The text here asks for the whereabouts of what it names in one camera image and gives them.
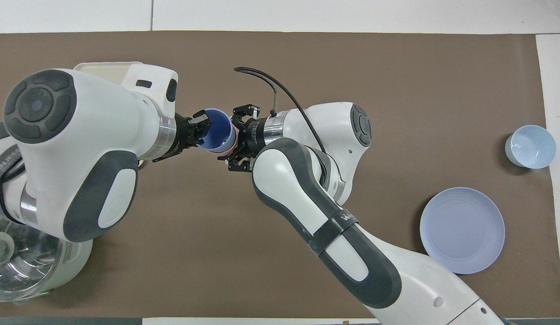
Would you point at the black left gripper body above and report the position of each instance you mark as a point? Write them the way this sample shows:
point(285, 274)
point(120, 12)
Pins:
point(186, 133)

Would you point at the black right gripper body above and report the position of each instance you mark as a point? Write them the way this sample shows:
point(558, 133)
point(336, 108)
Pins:
point(248, 140)

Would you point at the pink cup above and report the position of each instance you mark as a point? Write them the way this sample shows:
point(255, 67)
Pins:
point(228, 152)

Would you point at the blue ribbed cup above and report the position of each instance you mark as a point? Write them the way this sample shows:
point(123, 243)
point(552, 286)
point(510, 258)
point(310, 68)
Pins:
point(219, 131)

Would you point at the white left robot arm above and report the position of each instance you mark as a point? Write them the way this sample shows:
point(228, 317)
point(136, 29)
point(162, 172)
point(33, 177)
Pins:
point(104, 113)

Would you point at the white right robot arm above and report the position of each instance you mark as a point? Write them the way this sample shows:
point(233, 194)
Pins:
point(352, 257)

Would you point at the cream rabbit print tray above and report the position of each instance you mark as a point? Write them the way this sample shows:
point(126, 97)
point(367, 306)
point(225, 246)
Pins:
point(104, 72)

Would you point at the brown table mat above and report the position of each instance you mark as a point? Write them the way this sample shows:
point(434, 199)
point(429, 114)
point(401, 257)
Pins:
point(397, 90)

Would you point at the pale green pot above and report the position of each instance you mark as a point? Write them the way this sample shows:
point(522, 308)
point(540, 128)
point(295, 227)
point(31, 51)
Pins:
point(74, 262)

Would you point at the glass pot lid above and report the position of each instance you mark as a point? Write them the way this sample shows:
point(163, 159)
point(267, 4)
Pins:
point(27, 266)

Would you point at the blue round plate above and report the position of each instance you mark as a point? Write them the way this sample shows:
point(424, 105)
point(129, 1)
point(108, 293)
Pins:
point(462, 230)

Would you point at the light blue bowl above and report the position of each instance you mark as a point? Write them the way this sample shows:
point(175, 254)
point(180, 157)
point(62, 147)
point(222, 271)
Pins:
point(531, 146)

